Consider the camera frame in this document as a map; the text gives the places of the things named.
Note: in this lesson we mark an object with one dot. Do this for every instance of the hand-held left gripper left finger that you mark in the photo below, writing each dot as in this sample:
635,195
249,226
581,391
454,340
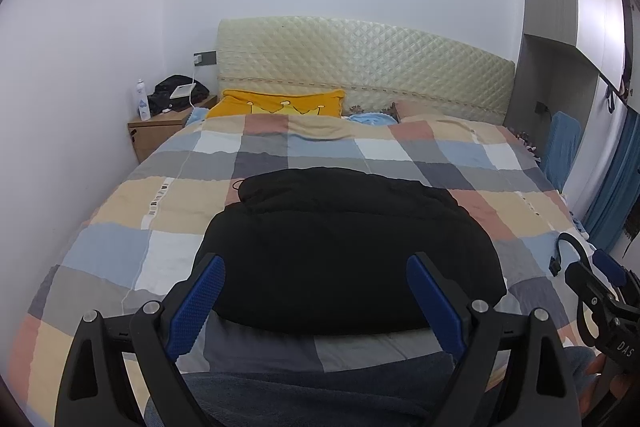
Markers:
197,302

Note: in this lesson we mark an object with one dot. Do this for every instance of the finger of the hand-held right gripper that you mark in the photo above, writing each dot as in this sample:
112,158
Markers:
610,268
595,302

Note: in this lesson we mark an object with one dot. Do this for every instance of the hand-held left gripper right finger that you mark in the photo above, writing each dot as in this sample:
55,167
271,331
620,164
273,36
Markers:
435,302

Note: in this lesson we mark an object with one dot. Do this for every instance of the black jacket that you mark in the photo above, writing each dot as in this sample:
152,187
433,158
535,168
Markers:
350,257

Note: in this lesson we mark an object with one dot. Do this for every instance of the person's right hand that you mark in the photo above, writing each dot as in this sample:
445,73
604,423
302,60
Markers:
597,364

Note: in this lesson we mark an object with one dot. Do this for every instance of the checkered patchwork blanket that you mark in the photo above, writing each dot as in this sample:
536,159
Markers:
125,207

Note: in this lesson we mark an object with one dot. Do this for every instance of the blue towel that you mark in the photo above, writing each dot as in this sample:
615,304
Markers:
561,147

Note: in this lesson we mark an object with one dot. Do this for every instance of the person's legs in jeans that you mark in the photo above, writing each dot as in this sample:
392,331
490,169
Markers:
310,397

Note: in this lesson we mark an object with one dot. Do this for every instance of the wooden nightstand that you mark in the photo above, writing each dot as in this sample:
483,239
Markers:
155,132

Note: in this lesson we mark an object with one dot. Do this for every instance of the light blue cloth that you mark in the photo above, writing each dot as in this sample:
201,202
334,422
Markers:
196,117

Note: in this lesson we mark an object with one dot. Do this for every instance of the pink pillow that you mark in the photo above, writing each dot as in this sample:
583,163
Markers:
412,111

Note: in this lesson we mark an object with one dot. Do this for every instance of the light blue pillow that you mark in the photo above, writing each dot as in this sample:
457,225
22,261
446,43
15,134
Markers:
372,119

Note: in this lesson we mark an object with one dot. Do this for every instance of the white spray bottle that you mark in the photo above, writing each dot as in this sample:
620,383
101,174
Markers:
143,104

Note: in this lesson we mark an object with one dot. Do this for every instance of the white tablet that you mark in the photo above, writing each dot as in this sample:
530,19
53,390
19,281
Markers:
183,90

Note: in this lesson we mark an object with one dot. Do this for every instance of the yellow pillow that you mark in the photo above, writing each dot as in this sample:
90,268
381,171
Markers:
275,99

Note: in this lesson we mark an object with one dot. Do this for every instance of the black bag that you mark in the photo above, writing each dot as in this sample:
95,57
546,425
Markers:
167,86

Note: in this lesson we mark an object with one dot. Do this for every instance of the cream quilted headboard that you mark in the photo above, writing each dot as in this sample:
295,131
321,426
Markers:
375,62

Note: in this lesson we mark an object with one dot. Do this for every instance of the black wall socket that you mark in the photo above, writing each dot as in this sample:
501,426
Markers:
541,108

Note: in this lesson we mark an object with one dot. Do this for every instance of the grey wall socket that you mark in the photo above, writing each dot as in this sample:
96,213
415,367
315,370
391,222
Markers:
206,58

